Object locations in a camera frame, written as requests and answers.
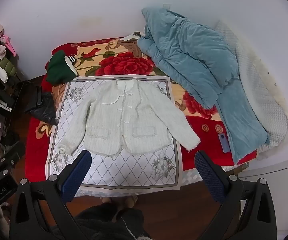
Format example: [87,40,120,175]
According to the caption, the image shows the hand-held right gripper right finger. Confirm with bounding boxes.
[194,151,277,240]

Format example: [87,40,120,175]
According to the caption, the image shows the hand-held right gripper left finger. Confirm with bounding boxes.
[9,150,92,240]

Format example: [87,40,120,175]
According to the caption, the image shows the white knit jacket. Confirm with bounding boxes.
[59,79,201,156]

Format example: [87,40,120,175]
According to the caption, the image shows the pink clothes hanger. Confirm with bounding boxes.
[0,35,17,57]

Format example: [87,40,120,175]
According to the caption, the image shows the blue phone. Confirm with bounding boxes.
[218,133,231,153]

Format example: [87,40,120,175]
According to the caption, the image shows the white diamond-patterned cloth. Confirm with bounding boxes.
[45,75,184,195]

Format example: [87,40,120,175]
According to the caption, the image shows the person's dark clothing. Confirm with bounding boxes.
[74,202,152,240]

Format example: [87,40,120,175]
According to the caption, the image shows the person's right foot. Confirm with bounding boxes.
[124,195,138,209]

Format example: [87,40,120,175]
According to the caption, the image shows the white cabinet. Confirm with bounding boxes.
[238,155,288,230]

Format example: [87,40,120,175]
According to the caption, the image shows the black jacket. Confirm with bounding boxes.
[24,86,58,126]

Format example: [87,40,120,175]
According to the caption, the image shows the white quilted mattress cover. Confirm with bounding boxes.
[214,20,288,161]

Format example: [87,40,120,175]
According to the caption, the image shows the dark green garment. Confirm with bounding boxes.
[45,50,79,85]

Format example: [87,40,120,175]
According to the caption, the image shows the red floral blanket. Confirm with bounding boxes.
[24,37,258,182]

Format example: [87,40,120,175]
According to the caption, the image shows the blue quilt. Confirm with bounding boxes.
[137,7,271,164]

